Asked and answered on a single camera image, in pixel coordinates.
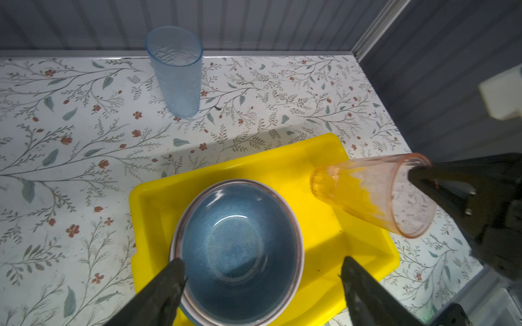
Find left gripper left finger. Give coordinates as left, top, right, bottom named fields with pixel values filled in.
left=106, top=258, right=187, bottom=326

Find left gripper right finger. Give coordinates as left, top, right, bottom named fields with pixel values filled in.
left=341, top=256, right=423, bottom=325

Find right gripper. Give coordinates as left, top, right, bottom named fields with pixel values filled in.
left=408, top=153, right=521, bottom=281

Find yellow plastic bin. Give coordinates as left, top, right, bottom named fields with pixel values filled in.
left=129, top=133, right=399, bottom=325

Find lilac purple bowl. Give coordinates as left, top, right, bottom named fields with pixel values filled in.
left=169, top=178, right=306, bottom=326

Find dark blue bowl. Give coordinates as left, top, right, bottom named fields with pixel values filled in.
left=179, top=182, right=300, bottom=325

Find pink plastic cup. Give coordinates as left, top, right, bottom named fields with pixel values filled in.
left=310, top=153, right=437, bottom=239

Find floral table mat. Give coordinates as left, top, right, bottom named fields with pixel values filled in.
left=0, top=55, right=484, bottom=326

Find grey blue plastic cup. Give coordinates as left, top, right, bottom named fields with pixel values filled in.
left=145, top=26, right=203, bottom=118

